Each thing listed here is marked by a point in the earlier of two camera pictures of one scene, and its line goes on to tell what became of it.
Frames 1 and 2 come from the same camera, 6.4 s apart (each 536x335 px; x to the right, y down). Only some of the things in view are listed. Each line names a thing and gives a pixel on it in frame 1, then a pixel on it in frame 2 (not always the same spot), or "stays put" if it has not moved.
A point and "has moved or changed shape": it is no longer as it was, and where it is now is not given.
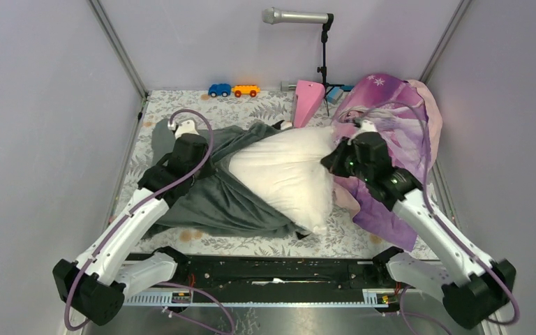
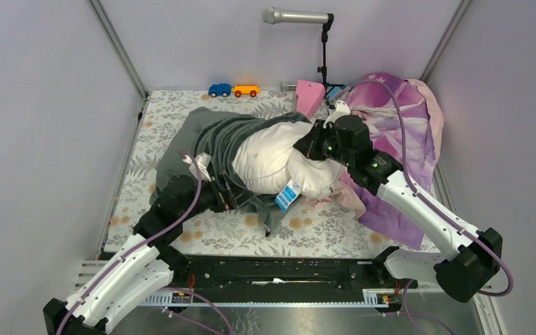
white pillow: x=285 y=167 has moved or changed shape
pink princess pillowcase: x=405 y=112 stays put
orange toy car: x=251 y=89 stays put
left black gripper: x=208 y=169 to x=225 y=199
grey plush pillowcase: x=212 y=206 has moved or changed shape
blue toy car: x=223 y=89 stays put
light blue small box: x=333 y=95 stays put
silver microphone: x=272 y=15 stays put
